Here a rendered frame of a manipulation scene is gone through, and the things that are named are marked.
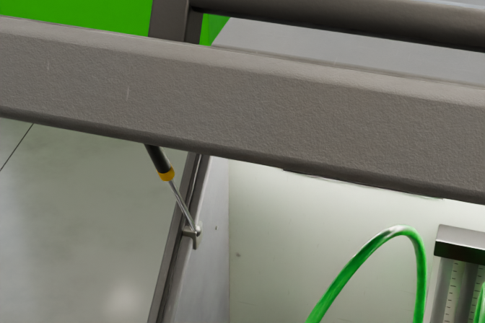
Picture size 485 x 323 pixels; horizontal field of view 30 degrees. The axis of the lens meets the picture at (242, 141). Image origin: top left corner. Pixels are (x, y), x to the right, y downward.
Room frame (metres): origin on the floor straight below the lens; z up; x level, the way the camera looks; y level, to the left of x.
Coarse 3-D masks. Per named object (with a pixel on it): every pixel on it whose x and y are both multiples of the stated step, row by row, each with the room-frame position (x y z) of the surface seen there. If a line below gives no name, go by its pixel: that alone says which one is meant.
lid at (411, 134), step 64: (192, 0) 0.31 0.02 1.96; (256, 0) 0.31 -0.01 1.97; (320, 0) 0.30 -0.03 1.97; (384, 0) 0.30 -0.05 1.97; (0, 64) 0.29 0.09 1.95; (64, 64) 0.28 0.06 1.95; (128, 64) 0.27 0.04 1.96; (192, 64) 0.27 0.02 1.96; (256, 64) 0.27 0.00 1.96; (320, 64) 0.26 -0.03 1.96; (64, 128) 0.27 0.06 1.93; (128, 128) 0.26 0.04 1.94; (192, 128) 0.26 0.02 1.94; (256, 128) 0.25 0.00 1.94; (320, 128) 0.25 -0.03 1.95; (384, 128) 0.24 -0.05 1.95; (448, 128) 0.24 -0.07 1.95; (448, 192) 0.23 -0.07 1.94
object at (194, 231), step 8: (144, 144) 0.85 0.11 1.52; (152, 152) 0.86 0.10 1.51; (160, 152) 0.86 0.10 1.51; (152, 160) 0.87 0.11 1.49; (160, 160) 0.87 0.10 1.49; (168, 160) 0.88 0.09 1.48; (160, 168) 0.87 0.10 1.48; (168, 168) 0.88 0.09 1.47; (160, 176) 0.88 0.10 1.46; (168, 176) 0.88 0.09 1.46; (168, 184) 0.90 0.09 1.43; (176, 192) 0.90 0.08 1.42; (184, 208) 0.92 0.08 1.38; (192, 224) 0.94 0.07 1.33; (200, 224) 0.96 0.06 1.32; (184, 232) 0.95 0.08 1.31; (192, 232) 0.95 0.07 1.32; (200, 232) 0.95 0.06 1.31; (200, 240) 0.96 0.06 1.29
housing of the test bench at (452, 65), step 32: (448, 0) 1.29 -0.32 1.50; (480, 0) 1.29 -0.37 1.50; (224, 32) 1.18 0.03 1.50; (256, 32) 1.18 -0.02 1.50; (288, 32) 1.18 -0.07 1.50; (320, 32) 1.18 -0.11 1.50; (352, 64) 1.08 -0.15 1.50; (384, 64) 1.08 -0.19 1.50; (416, 64) 1.08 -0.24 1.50; (448, 64) 1.08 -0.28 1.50; (480, 64) 1.08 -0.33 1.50
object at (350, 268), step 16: (400, 224) 0.85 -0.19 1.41; (384, 240) 0.81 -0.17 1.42; (416, 240) 0.88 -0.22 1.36; (368, 256) 0.78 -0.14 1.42; (416, 256) 0.90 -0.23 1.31; (352, 272) 0.76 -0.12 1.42; (416, 272) 0.91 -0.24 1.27; (336, 288) 0.74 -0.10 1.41; (416, 288) 0.92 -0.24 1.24; (320, 304) 0.72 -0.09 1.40; (416, 304) 0.92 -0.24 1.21; (320, 320) 0.71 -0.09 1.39; (416, 320) 0.92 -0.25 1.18
